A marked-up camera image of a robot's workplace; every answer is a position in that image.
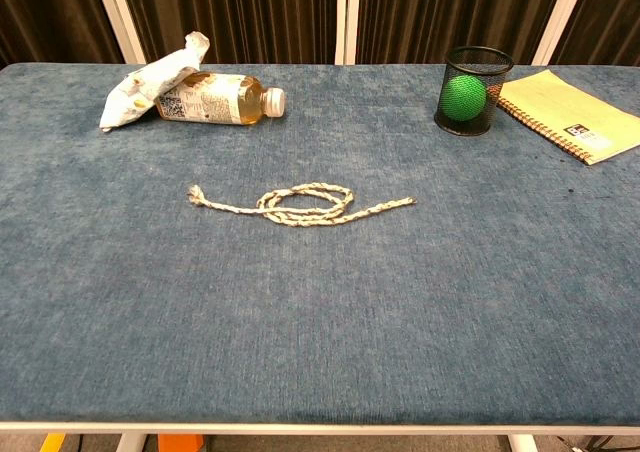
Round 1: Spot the dark curtain partition panel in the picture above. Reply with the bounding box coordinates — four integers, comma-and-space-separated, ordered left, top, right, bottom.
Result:
542, 0, 640, 68
347, 0, 581, 66
0, 0, 126, 68
104, 0, 349, 66

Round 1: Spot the green and black cup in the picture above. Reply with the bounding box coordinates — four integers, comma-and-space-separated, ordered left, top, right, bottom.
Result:
433, 45, 515, 137

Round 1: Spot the beige braided rope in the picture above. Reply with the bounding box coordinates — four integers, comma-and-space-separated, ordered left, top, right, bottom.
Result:
187, 181, 418, 227

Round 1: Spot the blue table cloth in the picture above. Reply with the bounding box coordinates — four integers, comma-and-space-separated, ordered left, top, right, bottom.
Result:
0, 62, 640, 426

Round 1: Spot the white table frame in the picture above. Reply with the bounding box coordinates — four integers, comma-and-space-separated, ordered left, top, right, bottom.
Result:
0, 420, 640, 452

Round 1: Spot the plastic tea bottle white cap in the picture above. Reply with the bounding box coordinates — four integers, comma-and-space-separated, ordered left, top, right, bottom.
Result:
155, 70, 287, 126

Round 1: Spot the white crumpled snack bag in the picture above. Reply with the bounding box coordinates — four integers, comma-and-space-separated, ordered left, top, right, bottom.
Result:
98, 31, 211, 132

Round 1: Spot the green ball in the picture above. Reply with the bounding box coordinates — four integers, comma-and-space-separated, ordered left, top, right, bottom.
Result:
442, 75, 489, 122

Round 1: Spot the orange object under table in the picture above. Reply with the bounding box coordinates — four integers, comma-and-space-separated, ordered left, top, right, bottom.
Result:
157, 434, 205, 452

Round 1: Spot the spiral bound notebook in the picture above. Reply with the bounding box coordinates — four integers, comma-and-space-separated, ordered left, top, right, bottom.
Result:
492, 69, 640, 166

